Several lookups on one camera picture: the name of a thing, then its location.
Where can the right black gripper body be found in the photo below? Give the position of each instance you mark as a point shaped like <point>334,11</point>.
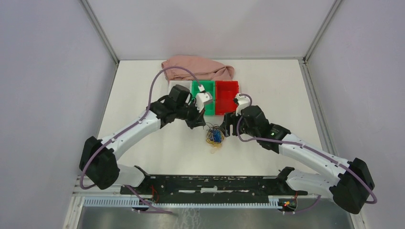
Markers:
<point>249,131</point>

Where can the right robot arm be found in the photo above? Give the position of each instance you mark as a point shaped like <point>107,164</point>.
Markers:
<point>348,183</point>

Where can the clear plastic bin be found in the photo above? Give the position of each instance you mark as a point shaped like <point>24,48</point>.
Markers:
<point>187,84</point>

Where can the pink cloth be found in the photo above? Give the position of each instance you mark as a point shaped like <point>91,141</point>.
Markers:
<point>203,68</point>

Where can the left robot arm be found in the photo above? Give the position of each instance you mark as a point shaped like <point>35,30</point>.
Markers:
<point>99,156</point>

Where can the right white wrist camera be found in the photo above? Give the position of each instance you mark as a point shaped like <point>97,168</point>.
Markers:
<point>243,101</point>

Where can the green plastic bin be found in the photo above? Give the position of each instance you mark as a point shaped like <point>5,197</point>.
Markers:
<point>205,86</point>

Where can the red plastic bin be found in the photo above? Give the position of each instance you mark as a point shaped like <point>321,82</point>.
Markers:
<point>225,92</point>

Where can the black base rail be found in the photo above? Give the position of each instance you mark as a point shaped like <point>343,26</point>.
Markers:
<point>187,189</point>

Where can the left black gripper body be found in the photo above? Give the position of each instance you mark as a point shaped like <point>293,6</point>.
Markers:
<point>185,111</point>

